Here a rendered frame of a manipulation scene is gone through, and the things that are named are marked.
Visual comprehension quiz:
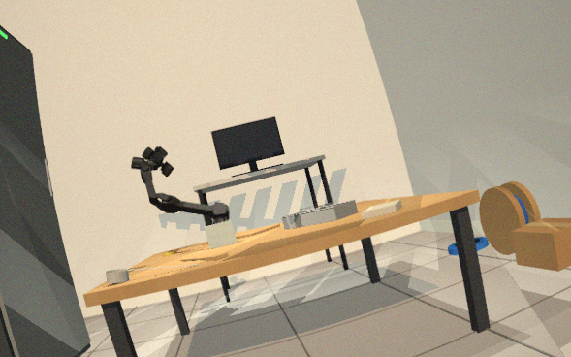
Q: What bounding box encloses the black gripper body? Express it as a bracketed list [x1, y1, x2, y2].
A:
[142, 146, 174, 177]

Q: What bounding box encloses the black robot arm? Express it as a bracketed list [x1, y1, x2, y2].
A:
[131, 146, 230, 224]

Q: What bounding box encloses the grey metal roasting tin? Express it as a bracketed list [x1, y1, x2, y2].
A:
[281, 200, 358, 230]

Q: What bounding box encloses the grey saucepan with long handle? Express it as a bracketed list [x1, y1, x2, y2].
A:
[106, 265, 188, 283]

